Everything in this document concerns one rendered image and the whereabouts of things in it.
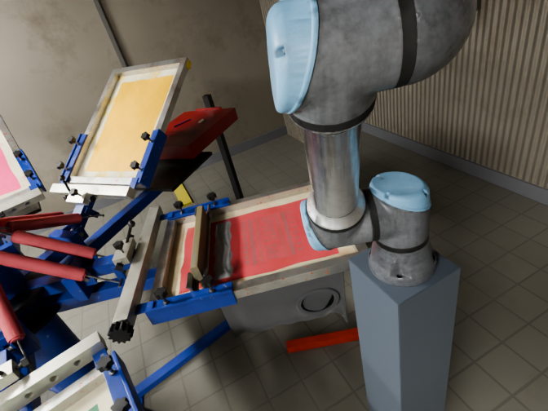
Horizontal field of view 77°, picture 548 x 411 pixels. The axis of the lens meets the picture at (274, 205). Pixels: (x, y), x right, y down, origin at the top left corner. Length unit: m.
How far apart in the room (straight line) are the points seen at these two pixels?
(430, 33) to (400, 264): 0.53
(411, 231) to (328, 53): 0.47
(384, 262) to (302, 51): 0.56
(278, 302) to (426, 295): 0.67
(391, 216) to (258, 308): 0.80
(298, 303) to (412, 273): 0.66
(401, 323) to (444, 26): 0.63
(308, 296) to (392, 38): 1.13
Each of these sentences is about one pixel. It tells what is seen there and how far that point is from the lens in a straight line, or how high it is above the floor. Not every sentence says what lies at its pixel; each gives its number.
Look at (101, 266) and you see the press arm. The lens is 1.54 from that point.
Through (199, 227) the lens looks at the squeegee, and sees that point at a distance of 1.43.
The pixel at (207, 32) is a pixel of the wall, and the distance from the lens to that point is 4.31.
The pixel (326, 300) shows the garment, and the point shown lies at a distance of 1.44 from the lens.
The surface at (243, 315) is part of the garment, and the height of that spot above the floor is 0.78.
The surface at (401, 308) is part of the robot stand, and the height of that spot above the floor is 1.18.
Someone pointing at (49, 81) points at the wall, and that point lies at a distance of 4.21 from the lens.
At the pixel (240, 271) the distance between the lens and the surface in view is 1.31.
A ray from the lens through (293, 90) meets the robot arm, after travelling 0.38.
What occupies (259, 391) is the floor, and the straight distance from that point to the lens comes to 2.13.
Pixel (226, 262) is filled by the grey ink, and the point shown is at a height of 0.96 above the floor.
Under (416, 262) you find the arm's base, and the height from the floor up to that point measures 1.26.
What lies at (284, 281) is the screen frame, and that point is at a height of 0.98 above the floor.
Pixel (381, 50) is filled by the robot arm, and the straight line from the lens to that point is 0.38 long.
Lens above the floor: 1.83
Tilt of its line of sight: 33 degrees down
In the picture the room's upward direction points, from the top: 15 degrees counter-clockwise
